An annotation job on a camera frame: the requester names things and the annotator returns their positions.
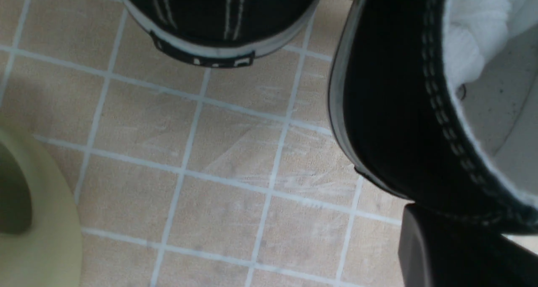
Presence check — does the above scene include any green right slipper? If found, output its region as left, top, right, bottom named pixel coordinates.
left=0, top=118, right=82, bottom=287

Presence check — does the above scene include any black canvas sneaker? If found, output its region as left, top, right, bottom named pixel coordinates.
left=122, top=0, right=319, bottom=68
left=328, top=0, right=537, bottom=234

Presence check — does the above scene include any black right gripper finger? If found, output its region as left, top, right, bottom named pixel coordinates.
left=398, top=203, right=538, bottom=287

